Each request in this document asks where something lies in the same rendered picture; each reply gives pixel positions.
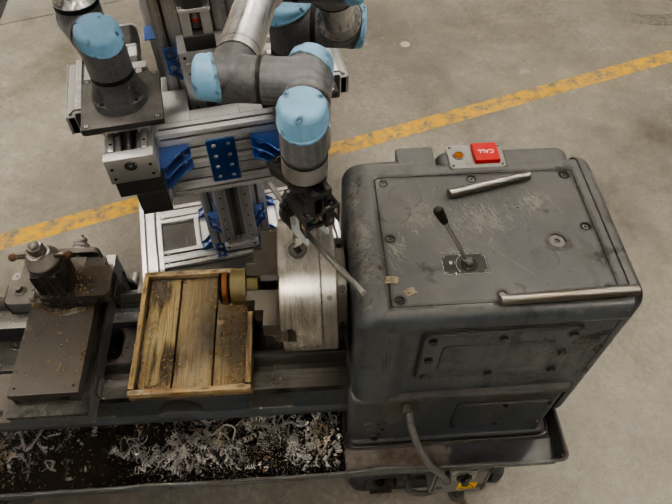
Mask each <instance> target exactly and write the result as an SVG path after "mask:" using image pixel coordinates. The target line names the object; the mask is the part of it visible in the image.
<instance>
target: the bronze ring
mask: <svg viewBox="0 0 672 504"><path fill-rule="evenodd" d="M253 290H254V291H257V290H261V285H260V276H259V275H258V276H246V267H244V268H243V269H236V270H231V271H230V273H229V272H221V273H219V275H218V295H219V300H220V303H221V304H230V302H232V304H233V305H245V306H247V304H246V292H247V291H253Z"/></svg>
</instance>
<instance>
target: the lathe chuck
mask: <svg viewBox="0 0 672 504"><path fill-rule="evenodd" d="M311 234H312V235H313V236H314V237H315V238H316V239H317V240H318V232H317V229H316V228H315V229H314V230H313V232H312V233H311ZM308 241H309V240H308ZM292 245H294V242H293V232H292V231H291V230H290V229H289V227H288V226H287V225H286V224H285V223H284V222H278V223H277V277H278V297H279V312H280V324H281V331H282V332H285V331H287V329H293V331H296V339H295V340H294V341H288V340H283V338H282V342H283V348H284V350H285V351H286V352H291V351H308V350H323V326H322V305H321V285H320V267H319V250H318V249H317V248H316V247H315V246H314V245H313V244H312V243H311V242H310V241H309V245H306V244H305V243H304V242H303V241H302V245H303V246H304V247H305V253H304V254H303V255H302V256H299V257H295V256H293V255H292V254H291V253H290V248H291V246H292Z"/></svg>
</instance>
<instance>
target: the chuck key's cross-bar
mask: <svg viewBox="0 0 672 504"><path fill-rule="evenodd" d="M267 186H268V187H269V189H270V190H271V191H272V193H273V194H274V195H275V197H276V198H277V199H278V201H279V202H280V203H282V198H281V196H282V195H281V193H280V192H279V191H278V189H277V188H276V187H275V185H274V184H273V183H272V182H269V183H268V184H267ZM307 232H308V240H309V241H310V242H311V243H312V244H313V245H314V246H315V247H316V248H317V249H318V250H319V251H320V253H321V254H322V255H323V256H324V257H325V258H326V259H327V260H328V261H329V262H330V263H331V264H332V265H333V267H334V268H335V269H336V270H337V271H338V272H339V273H340V274H341V275H342V276H343V277H344V278H345V280H346V281H347V282H348V283H349V284H350V285H351V286H352V287H353V288H354V289H355V290H356V291H357V293H358V294H359V295H360V296H364V295H365V294H366V291H365V290H364V289H363V288H362V287H361V286H360V285H359V284H358V282H357V281H356V280H355V279H354V278H353V277H352V276H351V275H350V274H349V273H348V272H347V271H346V270H345V269H344V268H343V267H342V266H341V264H340V263H339V262H338V261H337V260H336V259H335V258H334V257H333V256H332V255H331V254H330V253H329V252H328V251H327V250H326V249H325V247H324V246H323V245H322V244H321V243H320V242H319V241H318V240H317V239H316V238H315V237H314V236H313V235H312V234H311V233H310V231H308V230H307Z"/></svg>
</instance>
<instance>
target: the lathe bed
mask: <svg viewBox="0 0 672 504"><path fill-rule="evenodd" d="M127 291H128V292H127ZM141 295H142V289H139V290H124V292H123V294H120V299H121V308H123V307H124V308H123V311H122V310H121V309H120V308H119V309H118V308H116V310H115V313H116V312H117V313H116V314H115V316H114V321H113V327H112V333H111V338H110V344H109V350H108V355H107V357H111V359H112V360H111V359H110V360H111V361H109V359H107V361H106V362H107V363H106V364H107V365H106V366H105V372H104V378H107V379H106V381H104V385H105V386H103V392H102V393H104V392H105V393H104V394H102V398H101V399H100V400H99V406H98V411H97V417H96V422H95V423H94V424H84V425H68V426H52V427H36V428H19V429H3V430H0V432H14V431H30V430H47V429H63V428H79V427H95V426H111V425H127V424H144V423H160V422H176V421H192V420H208V419H224V418H241V417H257V416H273V415H289V414H305V413H321V412H337V411H348V389H349V385H351V379H350V367H349V366H347V352H348V350H346V346H344V340H343V326H339V346H338V348H337V349H323V350H308V351H291V352H286V351H285V350H284V348H282V347H280V345H281V346H283V343H279V341H280V339H281V337H282V335H274V336H275V337H276V339H277V340H278V341H277V340H274V339H275V337H273V336H264V334H262V333H264V329H263V321H256V317H255V311H254V348H257V347H258V348H257V349H256V351H254V361H253V394H241V395H224V396H213V394H212V397H199V398H182V399H173V398H172V397H171V399H163V400H146V401H130V400H129V398H128V397H127V393H126V392H127V391H128V390H127V389H128V382H129V377H128V376H130V370H131V363H132V358H133V353H132V350H133V352H134V348H133V347H134V346H135V340H136V333H137V328H136V327H137V322H138V320H137V319H138V316H139V309H140V302H141ZM4 298H5V297H0V300H2V301H0V314H2V315H0V357H1V358H0V364H1V365H2V366H0V374H12V373H13V370H14V366H15V362H16V359H17V355H18V350H19V348H20V344H21V341H22V337H23V333H24V330H25V328H26V322H27V319H28V315H29V313H20V314H12V313H11V312H10V311H9V310H7V309H6V307H5V306H4V305H3V301H4ZM130 306H131V307H130ZM132 307H133V309H132V310H131V308H132ZM135 307H138V308H135ZM137 309H138V310H137ZM135 310H137V312H136V311H135ZM118 311H119V312H118ZM125 312H126V314H125V315H123V314H124V313H125ZM130 312H131V314H130ZM119 314H120V315H119ZM117 316H119V317H118V318H119V320H118V319H117ZM122 320H123V322H122ZM127 320H128V322H127ZM134 327H135V328H134ZM123 328H124V329H123ZM128 329H129V330H128ZM131 330H132V331H131ZM255 330H256V331H255ZM262 330H263V331H262ZM129 331H130V332H129ZM126 332H128V334H127V333H126ZM125 333H126V335H122V334H125ZM259 335H260V337H259ZM124 336H126V338H125V337H124ZM279 336H280V339H279ZM259 338H260V339H259ZM129 339H130V340H129ZM258 339H259V340H258ZM266 340H267V341H266ZM281 340H282V339H281ZM119 341H122V342H123V343H122V342H121V345H120V343H119ZM257 341H259V343H261V344H260V345H259V344H256V343H257ZM276 341H277V342H276ZM266 342H267V343H268V344H272V343H273V345H272V346H270V347H268V345H267V346H266ZM14 343H16V344H17V346H15V344H14ZM128 344H129V345H128ZM276 345H278V346H279V347H280V348H281V349H280V348H279V349H278V347H277V346H276ZM115 347H116V353H113V352H112V350H113V349H114V348H115ZM127 347H129V348H127ZM130 347H131V348H130ZM276 347H277V348H276ZM11 348H12V349H13V348H14V349H17V352H16V350H12V349H11ZM124 349H125V351H124ZM267 349H270V350H269V351H268V350H267ZM117 350H118V351H119V353H117ZM265 350H267V351H265ZM274 351H275V352H276V353H275V352H274ZM279 351H280V352H279ZM130 354H131V355H130ZM121 355H123V356H121ZM128 355H130V356H131V358H130V357H128ZM273 355H274V356H273ZM119 356H120V357H119ZM9 358H10V359H9ZM15 358H16V359H15ZM118 358H119V359H118ZM114 359H116V360H114ZM117 360H118V362H117ZM112 361H113V362H112ZM6 364H7V365H8V366H7V365H6ZM3 365H4V366H3ZM275 365H277V369H276V366H275ZM279 365H280V366H279ZM274 366H275V368H274ZM273 368H274V369H273ZM278 368H279V369H278ZM283 369H284V370H283ZM274 370H276V371H274ZM277 371H279V372H277ZM272 372H273V373H272ZM271 373H272V374H271ZM279 373H280V374H281V375H280V374H279ZM271 375H272V376H271ZM273 375H274V376H273ZM108 376H109V377H110V378H109V377H108ZM112 377H115V378H112ZM272 377H274V378H273V379H272ZM282 377H283V378H282ZM108 379H110V381H111V382H109V381H108ZM279 379H280V382H279V381H278V380H279ZM272 380H273V381H272ZM123 381H125V382H123ZM127 381H128V382H127ZM270 381H271V382H270ZM276 381H277V382H276ZM117 383H118V384H117ZM273 384H274V386H273ZM281 384H282V385H281ZM110 386H111V387H112V388H111V387H110ZM114 387H115V388H114ZM104 388H105V389H108V390H105V389H104ZM110 389H111V390H110ZM109 390H110V391H109ZM124 390H127V391H125V392H123V391H124ZM125 393H126V394H125ZM119 394H120V395H119ZM114 396H115V397H114Z"/></svg>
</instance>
